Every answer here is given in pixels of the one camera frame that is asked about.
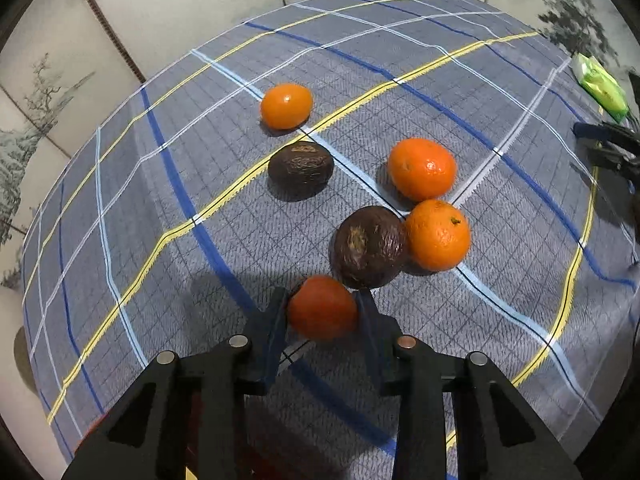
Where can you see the small far orange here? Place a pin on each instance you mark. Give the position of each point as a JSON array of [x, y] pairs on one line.
[[286, 106]]

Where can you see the round brown stool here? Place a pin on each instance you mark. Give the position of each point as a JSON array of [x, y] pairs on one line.
[[21, 358]]

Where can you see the green snack packet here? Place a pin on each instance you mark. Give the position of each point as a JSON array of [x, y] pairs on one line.
[[601, 85]]

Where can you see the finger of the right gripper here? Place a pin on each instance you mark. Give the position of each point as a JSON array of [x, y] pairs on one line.
[[616, 148]]

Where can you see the dark passion fruit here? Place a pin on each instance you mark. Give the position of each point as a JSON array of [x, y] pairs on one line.
[[370, 248], [300, 170]]

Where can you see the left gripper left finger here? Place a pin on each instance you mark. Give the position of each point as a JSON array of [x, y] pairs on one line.
[[188, 414]]

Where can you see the painted folding screen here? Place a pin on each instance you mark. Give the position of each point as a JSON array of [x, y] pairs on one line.
[[66, 64]]

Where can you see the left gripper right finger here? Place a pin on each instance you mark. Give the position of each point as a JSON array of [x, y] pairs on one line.
[[498, 434]]

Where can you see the red tomato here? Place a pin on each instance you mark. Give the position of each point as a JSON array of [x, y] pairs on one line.
[[322, 309]]

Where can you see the orange front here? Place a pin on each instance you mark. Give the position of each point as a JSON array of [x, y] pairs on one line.
[[439, 235]]

